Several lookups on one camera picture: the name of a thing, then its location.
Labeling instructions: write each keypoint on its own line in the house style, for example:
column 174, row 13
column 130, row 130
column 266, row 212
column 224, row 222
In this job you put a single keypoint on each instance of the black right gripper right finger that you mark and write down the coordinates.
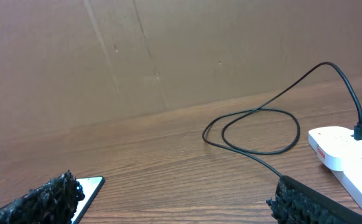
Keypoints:
column 295, row 203

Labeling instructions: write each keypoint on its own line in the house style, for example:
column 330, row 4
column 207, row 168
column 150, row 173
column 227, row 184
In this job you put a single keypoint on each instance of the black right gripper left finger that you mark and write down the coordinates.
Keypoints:
column 53, row 203

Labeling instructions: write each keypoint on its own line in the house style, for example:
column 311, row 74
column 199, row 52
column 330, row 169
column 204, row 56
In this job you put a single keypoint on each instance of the white USB charger adapter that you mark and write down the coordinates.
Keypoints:
column 336, row 147

